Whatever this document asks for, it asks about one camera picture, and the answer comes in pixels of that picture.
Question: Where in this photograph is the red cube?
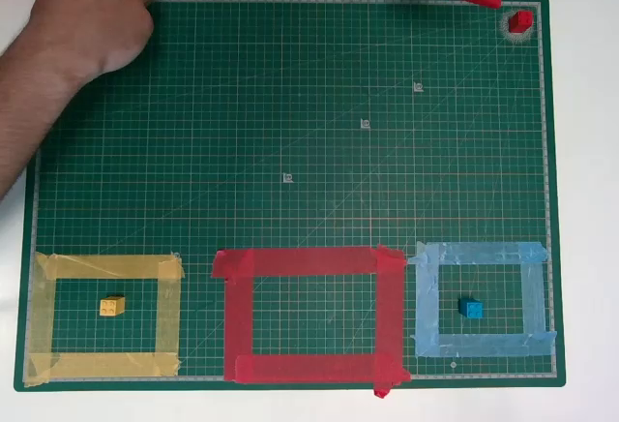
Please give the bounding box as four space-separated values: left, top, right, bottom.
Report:
509 9 535 35

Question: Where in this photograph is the person's forearm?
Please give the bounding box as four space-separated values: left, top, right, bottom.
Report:
0 24 103 201

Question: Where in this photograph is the blue cube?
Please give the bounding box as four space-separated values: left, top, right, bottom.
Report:
457 296 486 320

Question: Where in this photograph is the blue tape square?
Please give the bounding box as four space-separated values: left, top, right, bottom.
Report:
407 240 558 359

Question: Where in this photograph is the red tape square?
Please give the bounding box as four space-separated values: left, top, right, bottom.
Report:
211 243 413 400

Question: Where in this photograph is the yellow cube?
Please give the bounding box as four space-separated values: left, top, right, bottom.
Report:
99 295 127 317

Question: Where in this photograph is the yellow tape square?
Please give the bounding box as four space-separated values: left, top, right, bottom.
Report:
23 251 186 388

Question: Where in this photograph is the person's hand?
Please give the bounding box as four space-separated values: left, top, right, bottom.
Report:
29 0 157 80

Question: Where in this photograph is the green cutting mat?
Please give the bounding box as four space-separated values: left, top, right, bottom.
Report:
13 0 567 393

